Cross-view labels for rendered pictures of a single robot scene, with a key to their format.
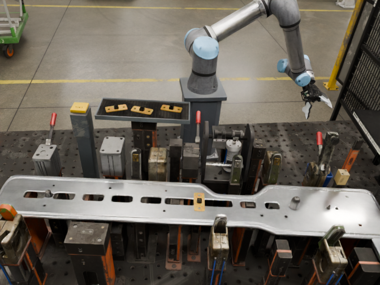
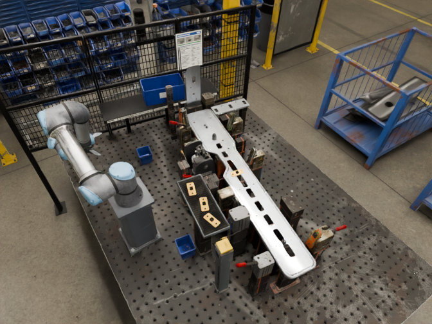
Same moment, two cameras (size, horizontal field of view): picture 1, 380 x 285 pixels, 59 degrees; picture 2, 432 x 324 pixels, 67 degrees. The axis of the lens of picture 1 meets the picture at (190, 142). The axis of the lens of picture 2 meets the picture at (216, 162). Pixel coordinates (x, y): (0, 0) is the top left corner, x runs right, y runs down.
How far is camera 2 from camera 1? 1.95 m
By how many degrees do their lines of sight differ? 76
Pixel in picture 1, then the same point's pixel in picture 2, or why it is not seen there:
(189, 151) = (213, 179)
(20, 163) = not seen: outside the picture
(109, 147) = (243, 211)
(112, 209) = (269, 206)
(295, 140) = not seen: hidden behind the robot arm
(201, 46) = (130, 170)
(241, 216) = (234, 155)
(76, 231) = (296, 207)
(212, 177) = not seen: hidden behind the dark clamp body
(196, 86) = (139, 194)
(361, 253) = (224, 118)
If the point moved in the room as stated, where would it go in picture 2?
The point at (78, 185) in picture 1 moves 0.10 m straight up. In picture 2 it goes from (266, 232) to (269, 222)
